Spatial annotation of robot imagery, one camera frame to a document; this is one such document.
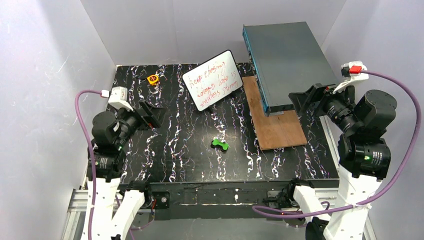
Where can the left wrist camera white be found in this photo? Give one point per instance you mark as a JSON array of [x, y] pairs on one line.
[[117, 98]]

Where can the green bone-shaped eraser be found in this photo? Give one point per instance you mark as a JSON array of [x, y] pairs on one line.
[[221, 145]]

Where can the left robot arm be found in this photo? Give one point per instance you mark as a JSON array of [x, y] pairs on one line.
[[111, 132]]

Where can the grey metal network switch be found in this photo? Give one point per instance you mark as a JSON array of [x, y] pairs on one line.
[[286, 58]]

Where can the brown wooden board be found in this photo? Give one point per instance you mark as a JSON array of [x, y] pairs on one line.
[[272, 132]]

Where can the small white whiteboard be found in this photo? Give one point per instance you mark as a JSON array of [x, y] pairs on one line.
[[213, 80]]

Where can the aluminium frame rail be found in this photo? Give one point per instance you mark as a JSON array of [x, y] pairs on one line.
[[212, 200]]

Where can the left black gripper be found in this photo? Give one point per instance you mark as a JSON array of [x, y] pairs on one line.
[[145, 114]]

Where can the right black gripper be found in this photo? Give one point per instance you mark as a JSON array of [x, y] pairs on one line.
[[315, 98]]

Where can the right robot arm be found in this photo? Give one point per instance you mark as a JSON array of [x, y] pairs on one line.
[[364, 158]]

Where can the orange tape measure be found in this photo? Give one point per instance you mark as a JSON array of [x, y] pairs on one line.
[[153, 79]]

